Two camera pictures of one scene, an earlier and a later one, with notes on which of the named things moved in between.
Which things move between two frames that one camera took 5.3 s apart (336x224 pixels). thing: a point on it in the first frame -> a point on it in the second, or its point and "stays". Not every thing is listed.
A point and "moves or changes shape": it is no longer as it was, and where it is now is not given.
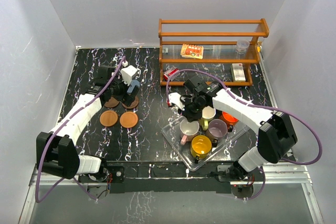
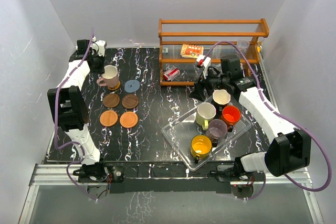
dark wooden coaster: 112,103 moves or changes shape
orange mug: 230,120 stays
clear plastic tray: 171,133 stays
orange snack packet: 192,51 stays
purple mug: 216,131 stays
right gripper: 185,113 -> 198,93
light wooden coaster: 108,118 stays
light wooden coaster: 128,119 stays
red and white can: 171,71 stays
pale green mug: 208,113 stays
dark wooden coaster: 134,104 -> 111,100
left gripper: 126,98 -> 101,70
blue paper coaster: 134,83 stays
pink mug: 188,130 moves or changes shape
